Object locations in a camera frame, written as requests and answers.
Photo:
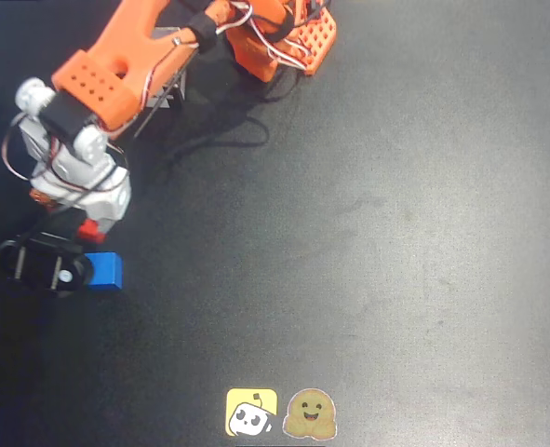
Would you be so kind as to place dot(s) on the red cube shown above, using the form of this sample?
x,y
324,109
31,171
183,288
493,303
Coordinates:
x,y
88,230

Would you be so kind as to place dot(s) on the black table mat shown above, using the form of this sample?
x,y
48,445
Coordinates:
x,y
395,233

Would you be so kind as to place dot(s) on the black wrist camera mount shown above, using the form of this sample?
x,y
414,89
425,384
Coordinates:
x,y
37,267

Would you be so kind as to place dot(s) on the blue cube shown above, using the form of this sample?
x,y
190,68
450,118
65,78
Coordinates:
x,y
107,270

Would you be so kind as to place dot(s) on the smiling hugging face sticker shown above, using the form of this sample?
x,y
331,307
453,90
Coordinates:
x,y
309,414

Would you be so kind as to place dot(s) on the yellow robot face sticker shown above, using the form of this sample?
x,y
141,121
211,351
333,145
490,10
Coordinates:
x,y
251,412

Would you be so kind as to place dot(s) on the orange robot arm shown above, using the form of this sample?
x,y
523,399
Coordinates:
x,y
116,56

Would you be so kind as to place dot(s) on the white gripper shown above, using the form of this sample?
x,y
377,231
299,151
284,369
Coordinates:
x,y
94,231

